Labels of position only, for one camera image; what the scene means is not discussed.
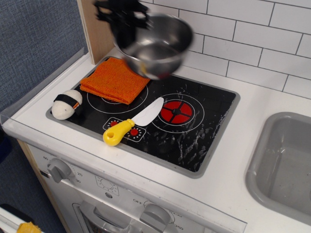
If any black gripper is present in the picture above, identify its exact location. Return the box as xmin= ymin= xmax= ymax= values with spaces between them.
xmin=94 ymin=0 xmax=149 ymax=49

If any silver metal pan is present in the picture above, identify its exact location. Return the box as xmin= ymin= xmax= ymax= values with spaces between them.
xmin=114 ymin=13 xmax=194 ymax=80

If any orange folded rag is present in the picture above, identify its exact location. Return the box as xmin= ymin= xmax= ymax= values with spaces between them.
xmin=80 ymin=57 xmax=150 ymax=105

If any white plush sushi toy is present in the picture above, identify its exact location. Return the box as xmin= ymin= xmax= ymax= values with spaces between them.
xmin=52 ymin=90 xmax=83 ymax=120

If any black toy stovetop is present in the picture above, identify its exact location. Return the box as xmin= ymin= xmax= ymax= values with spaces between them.
xmin=45 ymin=56 xmax=241 ymax=180

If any left grey oven knob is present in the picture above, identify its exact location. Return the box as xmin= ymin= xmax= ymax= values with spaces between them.
xmin=47 ymin=158 xmax=71 ymax=183

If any grey oven knob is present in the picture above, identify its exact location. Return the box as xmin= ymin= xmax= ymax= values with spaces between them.
xmin=139 ymin=204 xmax=171 ymax=233
xmin=47 ymin=158 xmax=71 ymax=183

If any white toy oven front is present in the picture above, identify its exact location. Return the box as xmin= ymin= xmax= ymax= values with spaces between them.
xmin=29 ymin=146 xmax=246 ymax=233

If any right grey oven knob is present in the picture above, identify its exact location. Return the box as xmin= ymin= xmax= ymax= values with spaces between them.
xmin=139 ymin=204 xmax=171 ymax=233

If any grey sink basin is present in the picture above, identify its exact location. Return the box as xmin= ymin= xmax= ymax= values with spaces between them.
xmin=245 ymin=112 xmax=311 ymax=225

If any yellow object bottom left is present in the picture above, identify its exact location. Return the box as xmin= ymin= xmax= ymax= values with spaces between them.
xmin=17 ymin=222 xmax=42 ymax=233

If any yellow handled toy knife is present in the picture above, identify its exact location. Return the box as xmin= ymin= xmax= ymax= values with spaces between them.
xmin=103 ymin=97 xmax=164 ymax=146

